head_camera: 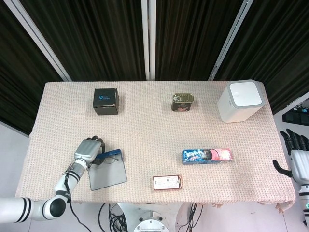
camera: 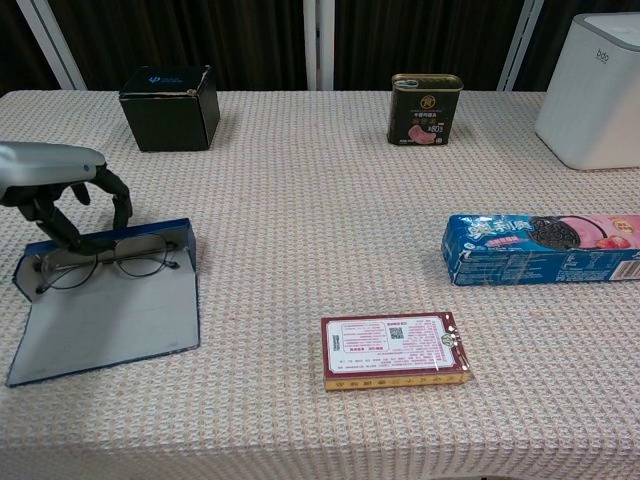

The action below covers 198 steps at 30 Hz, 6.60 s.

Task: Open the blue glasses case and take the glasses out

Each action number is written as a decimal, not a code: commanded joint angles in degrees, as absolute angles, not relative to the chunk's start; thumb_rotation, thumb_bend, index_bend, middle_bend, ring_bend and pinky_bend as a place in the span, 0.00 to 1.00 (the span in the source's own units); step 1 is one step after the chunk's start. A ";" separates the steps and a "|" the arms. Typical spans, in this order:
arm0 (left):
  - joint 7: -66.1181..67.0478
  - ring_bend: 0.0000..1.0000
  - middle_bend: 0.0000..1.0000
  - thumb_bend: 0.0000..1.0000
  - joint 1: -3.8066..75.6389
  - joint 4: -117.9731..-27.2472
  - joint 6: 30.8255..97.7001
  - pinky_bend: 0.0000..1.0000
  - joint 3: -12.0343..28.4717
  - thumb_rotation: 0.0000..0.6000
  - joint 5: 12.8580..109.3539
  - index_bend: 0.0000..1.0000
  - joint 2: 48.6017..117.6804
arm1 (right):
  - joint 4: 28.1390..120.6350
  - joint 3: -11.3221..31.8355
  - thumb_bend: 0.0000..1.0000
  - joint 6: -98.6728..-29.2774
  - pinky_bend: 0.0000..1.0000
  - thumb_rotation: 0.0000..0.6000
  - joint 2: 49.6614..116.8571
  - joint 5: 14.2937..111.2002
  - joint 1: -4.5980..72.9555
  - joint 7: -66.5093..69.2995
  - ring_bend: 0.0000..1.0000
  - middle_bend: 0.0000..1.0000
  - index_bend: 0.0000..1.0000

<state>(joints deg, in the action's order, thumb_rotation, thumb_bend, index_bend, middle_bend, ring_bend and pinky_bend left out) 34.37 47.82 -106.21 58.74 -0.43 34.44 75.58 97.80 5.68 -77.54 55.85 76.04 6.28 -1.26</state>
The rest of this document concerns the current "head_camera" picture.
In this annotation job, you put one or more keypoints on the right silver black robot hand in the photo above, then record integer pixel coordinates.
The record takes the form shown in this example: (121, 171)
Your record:
(300, 162)

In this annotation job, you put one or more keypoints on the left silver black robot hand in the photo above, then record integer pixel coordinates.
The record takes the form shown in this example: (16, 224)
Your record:
(88, 149)

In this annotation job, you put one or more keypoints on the thin-framed eyeglasses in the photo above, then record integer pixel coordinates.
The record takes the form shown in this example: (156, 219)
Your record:
(110, 160)

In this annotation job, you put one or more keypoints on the blue glasses case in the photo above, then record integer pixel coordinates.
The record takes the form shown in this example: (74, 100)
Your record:
(108, 174)

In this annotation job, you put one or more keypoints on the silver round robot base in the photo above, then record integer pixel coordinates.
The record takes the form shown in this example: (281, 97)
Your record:
(149, 222)

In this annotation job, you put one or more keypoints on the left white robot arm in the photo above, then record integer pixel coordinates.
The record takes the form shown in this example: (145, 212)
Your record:
(60, 186)

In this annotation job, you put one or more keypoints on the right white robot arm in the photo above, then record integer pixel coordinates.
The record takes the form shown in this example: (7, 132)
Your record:
(305, 200)

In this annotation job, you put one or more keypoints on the black cube cardboard box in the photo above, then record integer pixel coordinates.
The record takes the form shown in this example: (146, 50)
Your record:
(106, 96)

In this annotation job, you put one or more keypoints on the beige woven tablecloth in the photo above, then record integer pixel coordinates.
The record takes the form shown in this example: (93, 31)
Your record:
(157, 133)

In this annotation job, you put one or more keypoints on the red playing card box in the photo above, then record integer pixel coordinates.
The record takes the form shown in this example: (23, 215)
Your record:
(166, 182)

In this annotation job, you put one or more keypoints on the black equipment rack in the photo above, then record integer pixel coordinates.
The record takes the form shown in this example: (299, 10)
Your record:
(294, 117)

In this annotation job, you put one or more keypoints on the white square trash bin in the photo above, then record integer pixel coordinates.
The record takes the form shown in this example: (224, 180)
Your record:
(231, 111)

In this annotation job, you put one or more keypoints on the blue pink cookie package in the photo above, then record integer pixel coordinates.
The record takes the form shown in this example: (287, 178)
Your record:
(205, 155)

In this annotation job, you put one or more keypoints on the dark green luncheon meat can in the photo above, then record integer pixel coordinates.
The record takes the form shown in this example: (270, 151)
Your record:
(182, 106)

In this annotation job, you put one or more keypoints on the black pleated curtain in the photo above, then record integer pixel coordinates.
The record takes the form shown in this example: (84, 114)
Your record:
(96, 36)

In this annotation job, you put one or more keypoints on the white slanted frame pole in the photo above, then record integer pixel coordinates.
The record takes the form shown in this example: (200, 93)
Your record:
(230, 38)
(41, 38)

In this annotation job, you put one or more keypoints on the white upright frame pole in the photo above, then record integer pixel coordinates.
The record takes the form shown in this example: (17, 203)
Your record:
(145, 36)

